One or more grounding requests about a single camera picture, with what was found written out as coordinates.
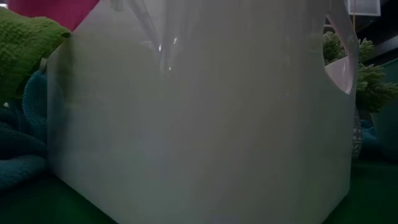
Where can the pink microfiber towel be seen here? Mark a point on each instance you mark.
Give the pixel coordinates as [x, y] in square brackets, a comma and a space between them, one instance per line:
[56, 12]

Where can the green microfiber towel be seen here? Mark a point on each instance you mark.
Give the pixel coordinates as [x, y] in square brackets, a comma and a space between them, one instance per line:
[21, 46]

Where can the white translucent plastic bin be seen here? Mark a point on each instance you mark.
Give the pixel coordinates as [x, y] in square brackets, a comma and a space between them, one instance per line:
[202, 124]

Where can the pale green succulent decoration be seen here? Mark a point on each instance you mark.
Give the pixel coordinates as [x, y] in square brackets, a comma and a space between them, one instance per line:
[373, 84]

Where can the teal plastic basket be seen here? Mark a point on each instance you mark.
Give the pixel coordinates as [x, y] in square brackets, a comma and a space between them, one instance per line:
[388, 130]

